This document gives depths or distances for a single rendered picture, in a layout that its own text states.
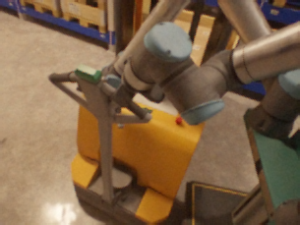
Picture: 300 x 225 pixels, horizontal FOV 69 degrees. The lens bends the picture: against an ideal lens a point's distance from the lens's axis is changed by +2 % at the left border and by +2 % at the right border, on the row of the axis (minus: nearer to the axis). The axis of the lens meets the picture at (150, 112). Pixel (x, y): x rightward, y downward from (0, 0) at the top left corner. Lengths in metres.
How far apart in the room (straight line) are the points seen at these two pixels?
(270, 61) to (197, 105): 0.17
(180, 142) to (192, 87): 0.85
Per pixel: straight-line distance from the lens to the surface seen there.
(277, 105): 1.01
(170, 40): 0.43
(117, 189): 1.55
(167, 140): 1.26
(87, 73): 0.68
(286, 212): 0.83
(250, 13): 0.97
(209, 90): 0.44
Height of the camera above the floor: 1.80
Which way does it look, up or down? 43 degrees down
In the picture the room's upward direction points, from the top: 9 degrees clockwise
